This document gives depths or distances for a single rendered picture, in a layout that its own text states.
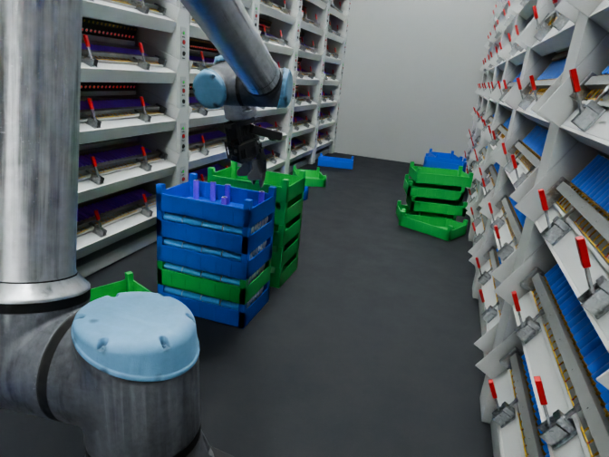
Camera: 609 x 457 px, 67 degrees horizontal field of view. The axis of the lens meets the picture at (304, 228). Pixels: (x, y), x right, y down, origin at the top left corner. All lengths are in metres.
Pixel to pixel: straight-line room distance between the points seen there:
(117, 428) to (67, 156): 0.35
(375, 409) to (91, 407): 0.73
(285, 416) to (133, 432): 0.56
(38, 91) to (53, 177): 0.11
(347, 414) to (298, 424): 0.12
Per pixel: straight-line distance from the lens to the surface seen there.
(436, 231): 2.46
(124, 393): 0.60
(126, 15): 1.77
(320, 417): 1.14
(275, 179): 1.77
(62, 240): 0.69
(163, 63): 2.01
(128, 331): 0.60
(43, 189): 0.67
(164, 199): 1.40
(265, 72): 1.02
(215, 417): 1.12
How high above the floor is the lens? 0.74
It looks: 19 degrees down
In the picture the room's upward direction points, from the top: 5 degrees clockwise
